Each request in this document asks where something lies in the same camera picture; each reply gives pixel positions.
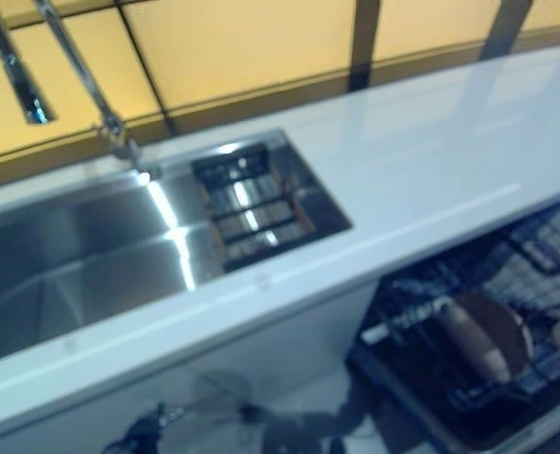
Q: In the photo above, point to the stainless steel sink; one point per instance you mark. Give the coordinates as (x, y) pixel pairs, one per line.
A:
(95, 260)

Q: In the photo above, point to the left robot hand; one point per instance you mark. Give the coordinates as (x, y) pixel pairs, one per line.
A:
(147, 432)

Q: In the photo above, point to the black sink dish rack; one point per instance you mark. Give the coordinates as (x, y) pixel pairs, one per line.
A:
(256, 217)

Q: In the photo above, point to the chrome kitchen faucet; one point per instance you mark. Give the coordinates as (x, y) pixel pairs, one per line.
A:
(86, 80)

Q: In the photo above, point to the narrow white cabinet door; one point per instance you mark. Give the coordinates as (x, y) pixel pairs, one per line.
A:
(285, 340)

